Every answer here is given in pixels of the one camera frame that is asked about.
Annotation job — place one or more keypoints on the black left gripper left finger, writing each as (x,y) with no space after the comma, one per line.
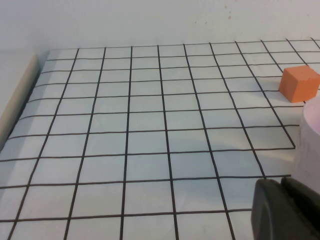
(266,212)

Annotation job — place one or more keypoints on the orange foam cube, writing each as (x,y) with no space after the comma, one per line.
(298,83)

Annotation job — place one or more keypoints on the white black-grid mat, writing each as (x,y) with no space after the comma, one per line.
(150,125)

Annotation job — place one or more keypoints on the white paper cup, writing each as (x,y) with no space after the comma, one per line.
(310,142)

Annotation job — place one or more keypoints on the beige edge strip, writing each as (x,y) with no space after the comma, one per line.
(18,100)

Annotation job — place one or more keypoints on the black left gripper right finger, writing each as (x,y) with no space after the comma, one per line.
(303,212)

